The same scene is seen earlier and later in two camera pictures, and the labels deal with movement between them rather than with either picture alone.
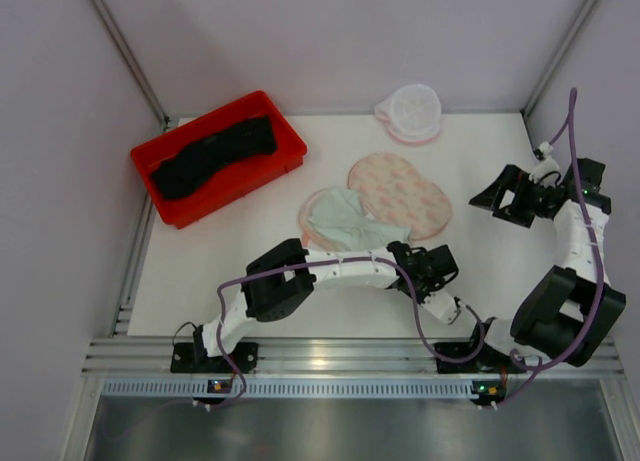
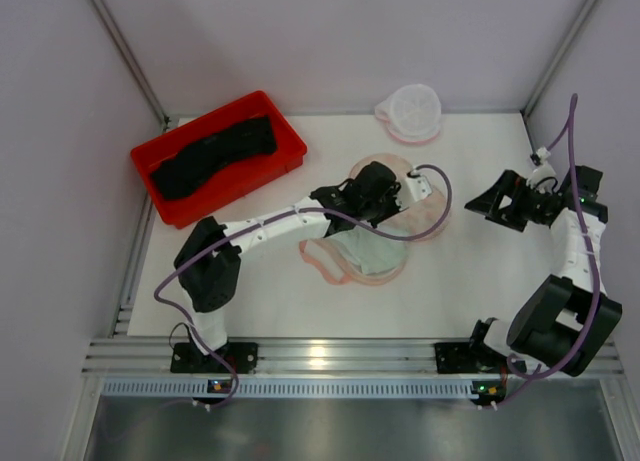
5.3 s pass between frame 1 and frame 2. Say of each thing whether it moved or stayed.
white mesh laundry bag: stayed
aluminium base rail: stayed
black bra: stayed
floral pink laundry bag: moved
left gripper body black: moved
